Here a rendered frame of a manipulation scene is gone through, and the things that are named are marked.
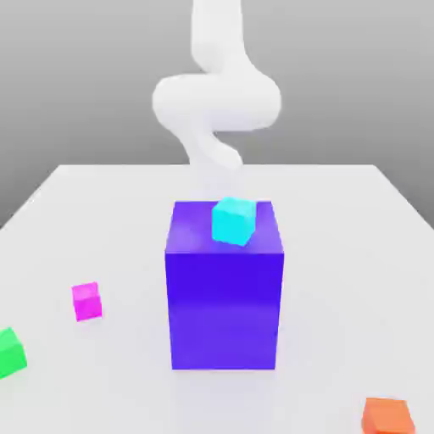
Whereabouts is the small orange cube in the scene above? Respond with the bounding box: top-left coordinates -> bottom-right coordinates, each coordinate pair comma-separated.
360,397 -> 416,434

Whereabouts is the large purple box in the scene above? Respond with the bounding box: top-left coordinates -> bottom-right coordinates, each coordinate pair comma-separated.
164,200 -> 285,371

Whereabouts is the small magenta cube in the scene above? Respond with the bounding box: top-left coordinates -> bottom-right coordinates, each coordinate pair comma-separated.
70,281 -> 103,322

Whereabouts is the small cyan cube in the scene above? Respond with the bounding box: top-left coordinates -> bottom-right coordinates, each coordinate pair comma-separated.
210,197 -> 258,248

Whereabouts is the small green cube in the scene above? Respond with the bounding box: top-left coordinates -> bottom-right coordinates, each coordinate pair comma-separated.
0,326 -> 29,380

